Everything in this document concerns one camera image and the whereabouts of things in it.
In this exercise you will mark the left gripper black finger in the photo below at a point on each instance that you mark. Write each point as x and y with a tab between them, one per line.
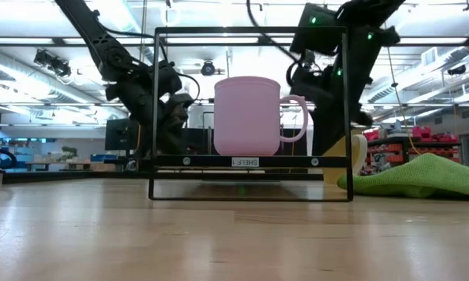
142	136
173	132

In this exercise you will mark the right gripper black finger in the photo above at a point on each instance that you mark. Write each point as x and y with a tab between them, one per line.
327	130
362	119

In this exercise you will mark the large yellow mug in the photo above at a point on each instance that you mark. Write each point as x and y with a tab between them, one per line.
331	175

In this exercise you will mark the small pink mug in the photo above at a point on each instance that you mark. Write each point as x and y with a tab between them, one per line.
246	117

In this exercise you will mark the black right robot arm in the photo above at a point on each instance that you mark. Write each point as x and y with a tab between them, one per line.
368	58

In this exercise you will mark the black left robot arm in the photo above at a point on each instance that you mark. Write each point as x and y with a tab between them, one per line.
109	54

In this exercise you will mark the white shelf label sticker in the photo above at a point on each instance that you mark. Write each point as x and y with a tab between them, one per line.
245	162

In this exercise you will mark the black-framed wooden shelf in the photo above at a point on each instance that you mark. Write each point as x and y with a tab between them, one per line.
253	161

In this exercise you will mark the black monitor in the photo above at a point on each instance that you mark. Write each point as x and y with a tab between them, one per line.
121	134

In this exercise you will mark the rack of red bins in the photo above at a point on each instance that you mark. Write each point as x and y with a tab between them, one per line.
413	148

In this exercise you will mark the small green plant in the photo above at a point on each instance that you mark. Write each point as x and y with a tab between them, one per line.
69	152

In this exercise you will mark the green microfibre cloth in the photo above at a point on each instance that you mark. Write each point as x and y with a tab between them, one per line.
421	175

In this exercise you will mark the black ceiling spotlights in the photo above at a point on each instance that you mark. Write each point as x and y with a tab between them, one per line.
52	64

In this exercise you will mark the black aluminium table frame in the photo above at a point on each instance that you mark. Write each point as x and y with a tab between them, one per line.
101	176

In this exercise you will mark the black ceiling camera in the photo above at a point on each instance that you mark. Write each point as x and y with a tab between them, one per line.
208	68

